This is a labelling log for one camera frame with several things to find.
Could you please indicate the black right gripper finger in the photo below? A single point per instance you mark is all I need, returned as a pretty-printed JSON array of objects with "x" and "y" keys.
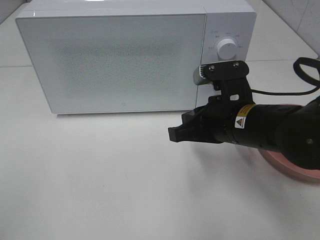
[
  {"x": 195, "y": 117},
  {"x": 200, "y": 133}
]

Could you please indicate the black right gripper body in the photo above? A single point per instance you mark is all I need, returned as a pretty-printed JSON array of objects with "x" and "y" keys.
[{"x": 219, "y": 116}]

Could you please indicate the pink speckled plate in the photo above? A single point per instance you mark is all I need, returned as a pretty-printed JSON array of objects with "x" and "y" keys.
[{"x": 287, "y": 165}]

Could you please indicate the white microwave door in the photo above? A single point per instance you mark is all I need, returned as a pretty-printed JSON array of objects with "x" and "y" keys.
[{"x": 115, "y": 63}]

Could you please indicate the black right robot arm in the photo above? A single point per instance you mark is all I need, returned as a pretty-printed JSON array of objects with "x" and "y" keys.
[{"x": 245, "y": 131}]

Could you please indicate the white upper power knob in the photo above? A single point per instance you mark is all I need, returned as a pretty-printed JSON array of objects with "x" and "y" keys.
[{"x": 226, "y": 48}]

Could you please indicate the white microwave oven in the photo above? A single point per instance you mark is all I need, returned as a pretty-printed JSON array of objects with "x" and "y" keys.
[{"x": 223, "y": 18}]

